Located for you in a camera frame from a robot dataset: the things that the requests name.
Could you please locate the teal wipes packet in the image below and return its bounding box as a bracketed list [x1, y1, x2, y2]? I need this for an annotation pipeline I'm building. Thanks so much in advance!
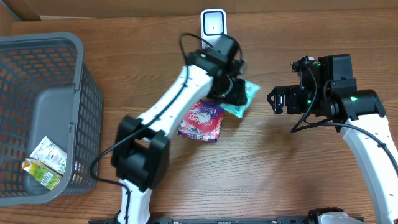
[220, 80, 261, 118]

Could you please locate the red purple pad package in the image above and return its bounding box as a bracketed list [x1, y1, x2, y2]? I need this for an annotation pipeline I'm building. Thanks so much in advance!
[178, 100, 224, 142]

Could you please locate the white shampoo tube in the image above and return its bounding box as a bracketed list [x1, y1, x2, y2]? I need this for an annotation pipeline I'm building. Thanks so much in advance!
[30, 136, 67, 175]

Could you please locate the green yellow sachet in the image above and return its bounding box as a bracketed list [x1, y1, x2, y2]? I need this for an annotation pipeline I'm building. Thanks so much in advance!
[22, 159, 62, 190]

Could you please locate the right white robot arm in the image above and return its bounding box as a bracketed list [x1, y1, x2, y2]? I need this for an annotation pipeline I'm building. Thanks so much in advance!
[267, 54, 397, 223]

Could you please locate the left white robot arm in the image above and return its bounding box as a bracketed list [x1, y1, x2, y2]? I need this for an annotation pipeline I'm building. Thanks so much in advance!
[111, 34, 247, 223]

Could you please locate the white barcode scanner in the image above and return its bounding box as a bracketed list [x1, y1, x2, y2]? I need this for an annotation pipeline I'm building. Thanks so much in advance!
[200, 8, 228, 45]

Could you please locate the grey plastic basket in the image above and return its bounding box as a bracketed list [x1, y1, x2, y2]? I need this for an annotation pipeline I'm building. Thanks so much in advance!
[1, 32, 103, 207]

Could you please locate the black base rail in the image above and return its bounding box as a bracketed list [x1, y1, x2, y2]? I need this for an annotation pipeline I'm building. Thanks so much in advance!
[88, 216, 364, 224]

